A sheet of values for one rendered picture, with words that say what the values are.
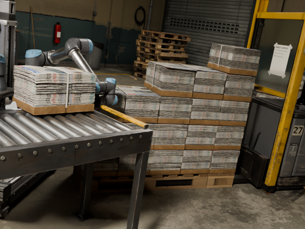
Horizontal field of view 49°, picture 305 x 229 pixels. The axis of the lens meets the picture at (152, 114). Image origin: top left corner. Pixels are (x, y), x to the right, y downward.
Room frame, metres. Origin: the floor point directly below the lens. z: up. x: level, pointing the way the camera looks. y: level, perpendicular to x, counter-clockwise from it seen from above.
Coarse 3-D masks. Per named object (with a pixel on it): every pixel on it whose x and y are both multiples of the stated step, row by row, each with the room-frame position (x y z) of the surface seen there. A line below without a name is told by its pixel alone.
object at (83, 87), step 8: (72, 72) 1.90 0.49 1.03; (80, 72) 1.94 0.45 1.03; (88, 72) 1.99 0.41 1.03; (80, 80) 1.89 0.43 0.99; (88, 80) 1.92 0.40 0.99; (72, 88) 1.85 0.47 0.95; (80, 88) 1.89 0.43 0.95; (88, 88) 1.92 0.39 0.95; (72, 96) 1.86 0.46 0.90; (80, 96) 1.89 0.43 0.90; (88, 96) 1.93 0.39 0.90; (72, 104) 1.86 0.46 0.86; (80, 104) 1.89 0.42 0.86
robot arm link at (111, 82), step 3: (108, 78) 2.31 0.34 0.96; (111, 78) 2.32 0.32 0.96; (105, 81) 2.27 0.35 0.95; (108, 81) 2.28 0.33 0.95; (111, 81) 2.28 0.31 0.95; (114, 81) 2.29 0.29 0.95; (108, 84) 2.26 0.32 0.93; (111, 84) 2.28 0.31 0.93; (114, 84) 2.29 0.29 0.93; (108, 87) 2.25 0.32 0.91; (111, 87) 2.27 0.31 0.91; (114, 87) 2.30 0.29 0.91; (108, 90) 2.26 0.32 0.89; (111, 90) 2.28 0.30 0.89; (114, 90) 2.30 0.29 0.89; (105, 93) 2.29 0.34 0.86; (108, 93) 2.28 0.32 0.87; (111, 93) 2.28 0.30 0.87; (114, 93) 2.31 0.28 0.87
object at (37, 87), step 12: (24, 72) 1.79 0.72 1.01; (36, 72) 1.73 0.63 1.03; (48, 72) 1.77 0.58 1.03; (24, 84) 1.80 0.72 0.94; (36, 84) 1.70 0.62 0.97; (48, 84) 1.75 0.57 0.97; (60, 84) 1.80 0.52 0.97; (24, 96) 1.80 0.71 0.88; (36, 96) 1.71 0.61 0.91; (48, 96) 1.75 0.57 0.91; (60, 96) 1.80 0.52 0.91
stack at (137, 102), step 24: (120, 96) 2.51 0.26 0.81; (144, 96) 2.58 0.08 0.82; (168, 96) 2.69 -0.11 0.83; (168, 144) 2.69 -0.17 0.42; (192, 144) 2.78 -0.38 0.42; (96, 168) 2.46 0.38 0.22; (120, 168) 2.53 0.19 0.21; (168, 168) 2.71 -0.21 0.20; (192, 168) 2.80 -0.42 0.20; (96, 192) 2.46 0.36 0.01
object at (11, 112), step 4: (96, 108) 2.10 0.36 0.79; (100, 108) 2.12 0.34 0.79; (0, 112) 1.69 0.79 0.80; (4, 112) 1.70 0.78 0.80; (8, 112) 1.71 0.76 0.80; (12, 112) 1.72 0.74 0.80; (16, 112) 1.73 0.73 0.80; (20, 112) 1.75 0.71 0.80; (24, 112) 1.76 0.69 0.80; (0, 116) 1.67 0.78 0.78; (12, 116) 1.71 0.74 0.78
